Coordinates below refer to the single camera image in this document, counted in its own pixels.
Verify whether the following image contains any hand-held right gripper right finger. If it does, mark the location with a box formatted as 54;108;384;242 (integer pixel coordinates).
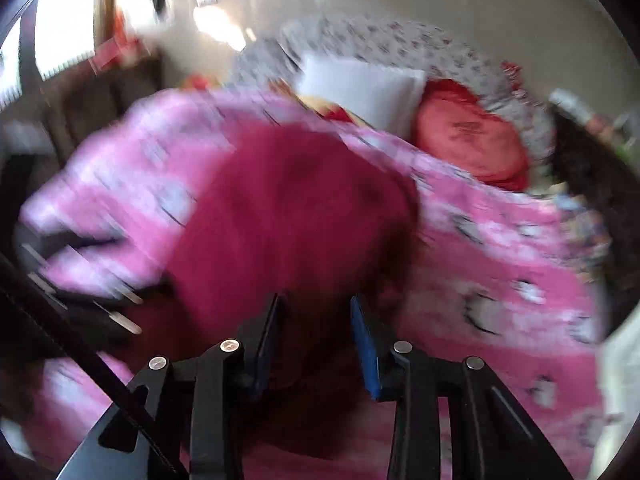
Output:
350;294;574;480

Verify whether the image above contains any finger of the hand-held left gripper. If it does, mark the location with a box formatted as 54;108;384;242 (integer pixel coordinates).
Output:
30;271;146;351
17;232;120;263

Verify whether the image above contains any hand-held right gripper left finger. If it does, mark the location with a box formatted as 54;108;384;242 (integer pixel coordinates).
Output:
57;292;282;480

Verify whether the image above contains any dark red sweater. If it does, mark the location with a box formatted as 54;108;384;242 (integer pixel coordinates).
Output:
150;122;427;461

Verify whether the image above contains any dark wooden console table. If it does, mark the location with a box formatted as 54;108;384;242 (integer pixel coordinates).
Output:
40;52;167;142

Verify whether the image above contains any pink penguin print blanket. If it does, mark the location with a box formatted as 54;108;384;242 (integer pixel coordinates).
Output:
17;87;610;480

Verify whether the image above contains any red box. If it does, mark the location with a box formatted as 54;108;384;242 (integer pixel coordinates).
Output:
94;10;142;70

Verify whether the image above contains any yellow and red cloth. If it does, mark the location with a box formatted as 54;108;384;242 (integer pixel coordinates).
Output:
182;72;224;92

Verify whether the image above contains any window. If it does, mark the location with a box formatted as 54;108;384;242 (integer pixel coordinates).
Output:
0;0;110;107

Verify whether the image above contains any red heart cushion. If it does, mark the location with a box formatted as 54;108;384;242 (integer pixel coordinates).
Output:
412;79;532;192

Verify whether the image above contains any white cloth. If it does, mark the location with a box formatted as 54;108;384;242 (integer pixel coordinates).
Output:
587;310;640;480

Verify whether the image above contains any white pillow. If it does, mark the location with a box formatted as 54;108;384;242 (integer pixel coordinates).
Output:
295;55;429;132

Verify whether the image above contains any dark carved wooden headboard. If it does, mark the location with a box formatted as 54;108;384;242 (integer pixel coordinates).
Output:
545;100;640;286

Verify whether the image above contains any large floral pillow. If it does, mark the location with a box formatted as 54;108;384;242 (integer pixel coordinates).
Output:
232;15;557;171

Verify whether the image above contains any black strap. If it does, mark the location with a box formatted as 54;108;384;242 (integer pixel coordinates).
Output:
0;252;190;480

